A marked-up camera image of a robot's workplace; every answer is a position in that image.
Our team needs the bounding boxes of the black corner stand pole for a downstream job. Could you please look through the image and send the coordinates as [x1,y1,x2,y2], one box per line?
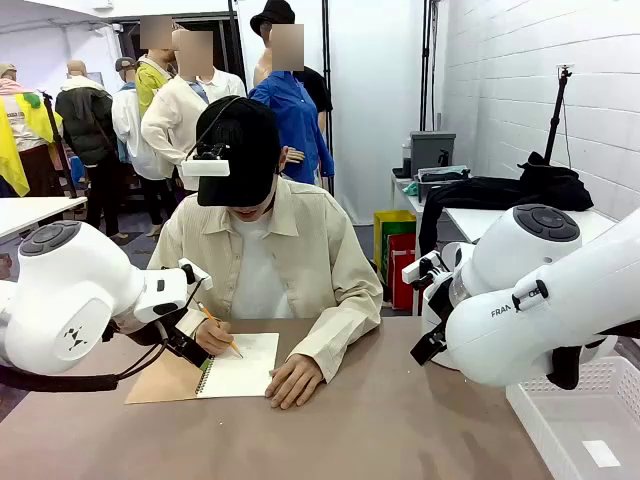
[421,0,437,132]

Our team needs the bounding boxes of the black light stand pole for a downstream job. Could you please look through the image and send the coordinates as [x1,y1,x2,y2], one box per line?
[321,0,335,196]

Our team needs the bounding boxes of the person's right forearm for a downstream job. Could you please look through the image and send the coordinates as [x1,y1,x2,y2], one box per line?
[173,308,207,337]

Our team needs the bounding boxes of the brown spiral notebook white pages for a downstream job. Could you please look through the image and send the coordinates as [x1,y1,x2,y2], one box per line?
[124,332,280,405]

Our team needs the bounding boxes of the black camera tripod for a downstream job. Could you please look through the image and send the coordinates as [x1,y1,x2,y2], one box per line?
[542,63,576,166]

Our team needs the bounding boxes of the mannequin in yellow-green shirt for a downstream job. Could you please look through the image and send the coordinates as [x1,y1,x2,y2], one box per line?
[134,14,177,120]

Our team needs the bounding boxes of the white desk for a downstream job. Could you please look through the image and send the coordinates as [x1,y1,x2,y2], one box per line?
[0,196,89,241]

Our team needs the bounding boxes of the black clothing pile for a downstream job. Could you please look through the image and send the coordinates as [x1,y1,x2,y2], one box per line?
[418,151,595,261]

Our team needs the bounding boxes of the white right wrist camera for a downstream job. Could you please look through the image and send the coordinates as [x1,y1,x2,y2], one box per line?
[402,249,444,286]

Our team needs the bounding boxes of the black bucket hat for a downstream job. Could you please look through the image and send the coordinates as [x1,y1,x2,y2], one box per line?
[249,0,296,37]

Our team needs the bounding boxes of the capped mannequin in white jacket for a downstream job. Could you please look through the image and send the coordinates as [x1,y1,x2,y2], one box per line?
[110,56,169,237]

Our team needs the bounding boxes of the red shopping bag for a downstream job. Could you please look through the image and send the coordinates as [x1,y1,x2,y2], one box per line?
[388,232,426,311]

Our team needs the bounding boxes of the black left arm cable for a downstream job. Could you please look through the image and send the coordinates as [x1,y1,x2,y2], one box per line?
[0,322,170,394]

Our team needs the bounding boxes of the white side table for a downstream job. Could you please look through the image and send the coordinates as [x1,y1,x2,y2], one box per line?
[391,168,621,317]

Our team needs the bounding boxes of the yellow shopping bag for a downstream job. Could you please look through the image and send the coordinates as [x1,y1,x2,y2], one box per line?
[373,209,417,284]

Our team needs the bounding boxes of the mannequin in blue shirt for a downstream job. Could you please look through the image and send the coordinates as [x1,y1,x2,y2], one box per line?
[248,22,335,187]

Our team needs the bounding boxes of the yellow pencil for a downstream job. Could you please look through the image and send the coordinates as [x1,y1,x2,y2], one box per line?
[196,301,245,360]

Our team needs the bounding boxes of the black baseball cap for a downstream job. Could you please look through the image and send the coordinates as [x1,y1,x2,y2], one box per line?
[195,95,281,208]

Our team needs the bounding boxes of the person's left hand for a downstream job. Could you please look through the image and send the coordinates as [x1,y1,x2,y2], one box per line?
[264,354,321,411]

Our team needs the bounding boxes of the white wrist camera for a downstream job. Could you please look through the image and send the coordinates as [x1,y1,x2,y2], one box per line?
[177,257,214,292]
[402,249,444,286]

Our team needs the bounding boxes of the mannequin in black t-shirt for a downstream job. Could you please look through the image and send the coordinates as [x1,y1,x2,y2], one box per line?
[299,64,334,132]

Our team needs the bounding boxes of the grey storage box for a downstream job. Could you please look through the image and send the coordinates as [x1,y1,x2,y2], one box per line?
[409,130,457,179]

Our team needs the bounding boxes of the white perforated plastic basket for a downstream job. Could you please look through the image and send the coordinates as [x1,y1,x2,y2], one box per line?
[505,355,640,480]

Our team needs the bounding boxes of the person in cream shirt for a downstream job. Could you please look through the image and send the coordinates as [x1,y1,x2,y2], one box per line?
[141,94,384,386]

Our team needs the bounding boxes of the black thin stand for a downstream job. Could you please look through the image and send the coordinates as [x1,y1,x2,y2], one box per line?
[38,89,80,200]

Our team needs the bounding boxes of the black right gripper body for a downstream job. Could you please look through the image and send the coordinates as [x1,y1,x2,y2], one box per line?
[422,271,455,332]

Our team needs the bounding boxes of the person's right hand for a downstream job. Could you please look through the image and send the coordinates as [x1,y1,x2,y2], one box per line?
[194,319,236,357]

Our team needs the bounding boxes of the dark grey tray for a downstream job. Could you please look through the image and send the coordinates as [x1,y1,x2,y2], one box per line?
[416,165,472,185]

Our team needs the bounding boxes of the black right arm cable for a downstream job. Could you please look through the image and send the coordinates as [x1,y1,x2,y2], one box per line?
[513,279,621,391]

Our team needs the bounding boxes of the white head-mounted camera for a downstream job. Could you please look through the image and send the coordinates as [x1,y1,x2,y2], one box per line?
[180,143,231,178]

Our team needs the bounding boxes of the mannequin in dark olive jacket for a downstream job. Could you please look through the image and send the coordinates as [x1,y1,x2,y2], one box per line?
[54,59,122,237]

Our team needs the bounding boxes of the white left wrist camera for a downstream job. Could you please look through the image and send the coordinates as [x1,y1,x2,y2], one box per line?
[177,257,214,292]

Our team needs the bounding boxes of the mannequin in white shirt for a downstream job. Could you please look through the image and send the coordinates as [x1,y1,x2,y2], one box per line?
[140,29,247,192]

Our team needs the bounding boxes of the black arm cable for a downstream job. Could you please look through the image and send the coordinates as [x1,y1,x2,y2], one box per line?
[0,322,170,394]
[513,279,621,391]

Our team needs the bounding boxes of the person's left forearm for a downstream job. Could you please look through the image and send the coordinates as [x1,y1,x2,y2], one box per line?
[284,299,384,386]

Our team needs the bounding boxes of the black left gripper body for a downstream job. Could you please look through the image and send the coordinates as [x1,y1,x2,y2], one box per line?
[112,319,174,349]

